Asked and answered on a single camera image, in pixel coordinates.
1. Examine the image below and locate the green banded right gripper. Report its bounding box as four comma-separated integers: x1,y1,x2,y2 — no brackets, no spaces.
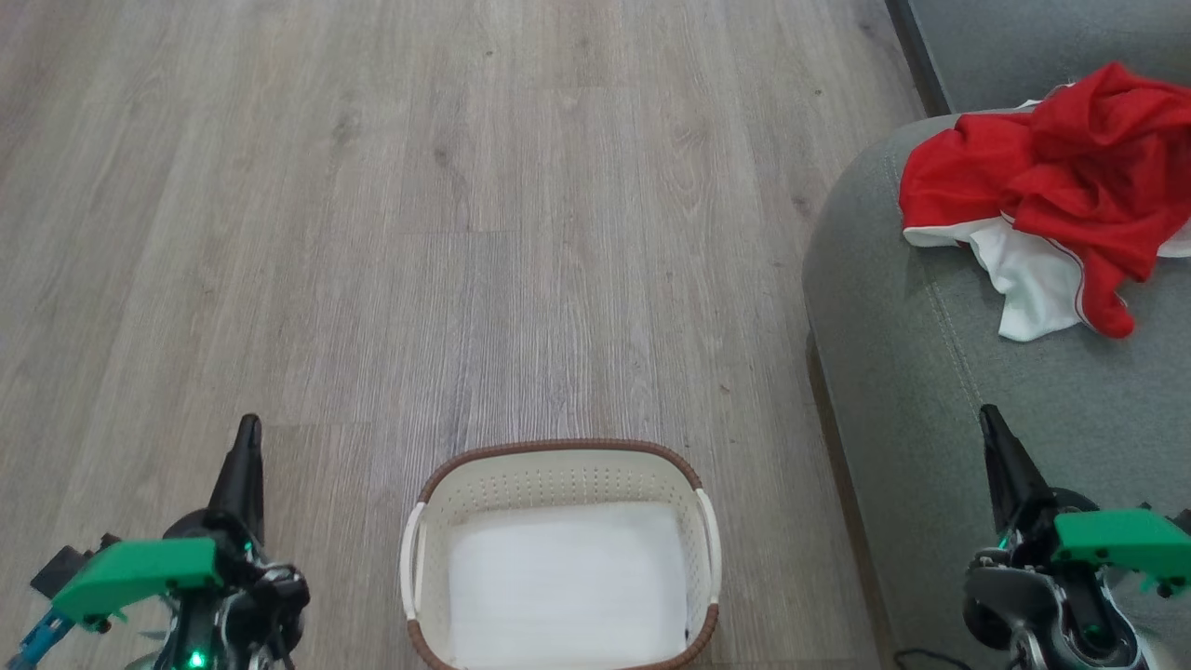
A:
979,403,1191,657

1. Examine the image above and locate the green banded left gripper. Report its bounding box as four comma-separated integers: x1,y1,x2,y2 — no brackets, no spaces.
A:
51,414,310,670

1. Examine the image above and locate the red and white sports jersey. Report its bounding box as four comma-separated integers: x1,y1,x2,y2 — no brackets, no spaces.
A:
898,60,1191,342

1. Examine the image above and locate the grey sofa seat cushion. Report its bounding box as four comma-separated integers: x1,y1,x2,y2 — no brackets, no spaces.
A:
802,110,1191,670

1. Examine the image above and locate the cream laundry basket brown rim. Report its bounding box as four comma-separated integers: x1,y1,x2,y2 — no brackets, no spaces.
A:
400,439,723,670

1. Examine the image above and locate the dark grey upholstered sofa section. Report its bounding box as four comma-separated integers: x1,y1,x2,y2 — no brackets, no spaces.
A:
886,0,1191,117

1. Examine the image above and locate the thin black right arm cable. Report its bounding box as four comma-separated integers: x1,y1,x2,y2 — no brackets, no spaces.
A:
893,648,974,670

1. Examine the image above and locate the blue left cable connector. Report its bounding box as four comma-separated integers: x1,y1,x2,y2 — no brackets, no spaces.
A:
7,610,77,669

